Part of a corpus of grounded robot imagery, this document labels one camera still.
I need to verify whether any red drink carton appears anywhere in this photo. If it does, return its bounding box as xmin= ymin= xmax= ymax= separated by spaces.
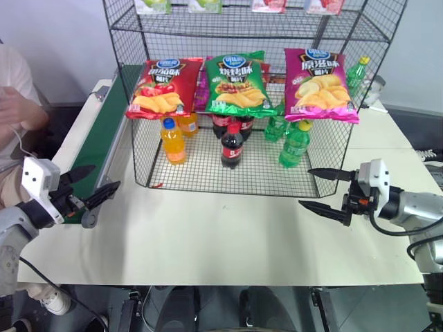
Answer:
xmin=304 ymin=0 xmax=344 ymax=16
xmin=251 ymin=0 xmax=289 ymax=15

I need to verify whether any magenta chip bag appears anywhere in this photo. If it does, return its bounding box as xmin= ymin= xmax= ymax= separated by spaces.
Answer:
xmin=283 ymin=47 xmax=361 ymax=124

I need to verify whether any black device with cables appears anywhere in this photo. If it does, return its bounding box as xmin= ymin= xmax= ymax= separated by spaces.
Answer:
xmin=414 ymin=148 xmax=443 ymax=190

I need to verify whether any green drink carton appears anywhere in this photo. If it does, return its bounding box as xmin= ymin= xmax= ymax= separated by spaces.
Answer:
xmin=134 ymin=0 xmax=172 ymax=16
xmin=187 ymin=0 xmax=224 ymax=15

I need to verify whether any green conveyor belt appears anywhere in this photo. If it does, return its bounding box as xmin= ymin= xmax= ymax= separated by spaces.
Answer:
xmin=51 ymin=63 xmax=147 ymax=230

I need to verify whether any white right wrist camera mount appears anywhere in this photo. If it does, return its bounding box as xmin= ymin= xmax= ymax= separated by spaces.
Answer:
xmin=356 ymin=158 xmax=391 ymax=217

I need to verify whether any person's bare hand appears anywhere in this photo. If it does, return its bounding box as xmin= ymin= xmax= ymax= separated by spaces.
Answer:
xmin=0 ymin=86 xmax=50 ymax=131

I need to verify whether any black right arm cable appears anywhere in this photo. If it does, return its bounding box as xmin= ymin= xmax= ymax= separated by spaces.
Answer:
xmin=367 ymin=205 xmax=443 ymax=261

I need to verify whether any black wire rack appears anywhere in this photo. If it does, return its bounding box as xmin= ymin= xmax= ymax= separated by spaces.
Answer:
xmin=101 ymin=0 xmax=410 ymax=199

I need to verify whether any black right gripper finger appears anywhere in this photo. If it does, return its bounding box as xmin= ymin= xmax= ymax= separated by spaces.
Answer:
xmin=298 ymin=200 xmax=350 ymax=228
xmin=307 ymin=167 xmax=358 ymax=182

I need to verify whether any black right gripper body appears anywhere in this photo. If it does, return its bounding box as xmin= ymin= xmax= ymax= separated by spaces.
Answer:
xmin=341 ymin=178 xmax=379 ymax=218

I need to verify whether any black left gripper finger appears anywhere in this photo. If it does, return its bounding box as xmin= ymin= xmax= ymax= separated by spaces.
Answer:
xmin=61 ymin=165 xmax=97 ymax=185
xmin=82 ymin=180 xmax=122 ymax=212

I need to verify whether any cola bottle red cap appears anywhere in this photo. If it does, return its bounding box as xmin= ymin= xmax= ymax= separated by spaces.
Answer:
xmin=220 ymin=122 xmax=245 ymax=171

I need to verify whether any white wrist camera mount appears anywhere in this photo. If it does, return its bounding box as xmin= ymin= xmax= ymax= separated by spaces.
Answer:
xmin=356 ymin=158 xmax=391 ymax=217
xmin=21 ymin=156 xmax=65 ymax=225

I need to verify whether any green chip bag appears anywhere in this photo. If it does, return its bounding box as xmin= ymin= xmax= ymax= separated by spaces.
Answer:
xmin=204 ymin=50 xmax=275 ymax=119

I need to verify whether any green soda bottle yellow cap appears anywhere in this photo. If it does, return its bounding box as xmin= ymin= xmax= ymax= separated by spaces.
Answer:
xmin=345 ymin=56 xmax=372 ymax=100
xmin=278 ymin=120 xmax=314 ymax=169

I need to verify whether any dark red chip bag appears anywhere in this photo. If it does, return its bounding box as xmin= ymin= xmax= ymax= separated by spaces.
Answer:
xmin=259 ymin=62 xmax=288 ymax=84

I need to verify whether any thin white cable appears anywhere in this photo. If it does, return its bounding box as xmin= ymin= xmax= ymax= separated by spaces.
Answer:
xmin=9 ymin=124 xmax=36 ymax=159

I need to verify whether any white shoe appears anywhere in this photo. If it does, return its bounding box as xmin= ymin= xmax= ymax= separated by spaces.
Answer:
xmin=26 ymin=282 xmax=73 ymax=316

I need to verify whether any person in white shirt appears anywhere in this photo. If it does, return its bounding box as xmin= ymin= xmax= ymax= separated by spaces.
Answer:
xmin=0 ymin=37 xmax=53 ymax=210

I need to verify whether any purple chip bag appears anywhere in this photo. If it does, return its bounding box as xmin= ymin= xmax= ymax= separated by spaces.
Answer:
xmin=192 ymin=56 xmax=213 ymax=112

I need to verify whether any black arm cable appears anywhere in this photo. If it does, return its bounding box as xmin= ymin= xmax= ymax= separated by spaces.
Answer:
xmin=19 ymin=256 xmax=109 ymax=332
xmin=367 ymin=205 xmax=443 ymax=261

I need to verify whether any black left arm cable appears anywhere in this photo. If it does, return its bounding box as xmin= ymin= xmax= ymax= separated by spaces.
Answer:
xmin=19 ymin=256 xmax=109 ymax=332

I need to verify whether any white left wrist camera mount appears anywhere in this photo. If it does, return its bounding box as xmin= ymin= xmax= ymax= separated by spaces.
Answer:
xmin=21 ymin=156 xmax=65 ymax=225

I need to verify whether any orange soda bottle blue cap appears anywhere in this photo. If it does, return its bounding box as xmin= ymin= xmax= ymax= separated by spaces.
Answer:
xmin=159 ymin=117 xmax=188 ymax=167

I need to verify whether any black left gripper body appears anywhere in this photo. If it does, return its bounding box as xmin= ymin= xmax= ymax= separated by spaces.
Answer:
xmin=48 ymin=174 xmax=87 ymax=219

